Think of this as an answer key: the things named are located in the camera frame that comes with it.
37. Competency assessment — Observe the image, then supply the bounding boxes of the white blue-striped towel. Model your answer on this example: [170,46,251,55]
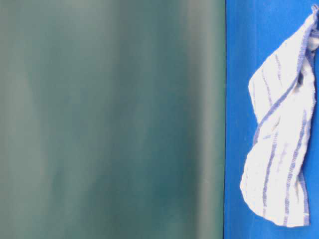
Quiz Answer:
[240,5,319,228]

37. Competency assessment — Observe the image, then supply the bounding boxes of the blue table cloth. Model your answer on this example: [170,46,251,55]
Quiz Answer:
[224,0,319,239]

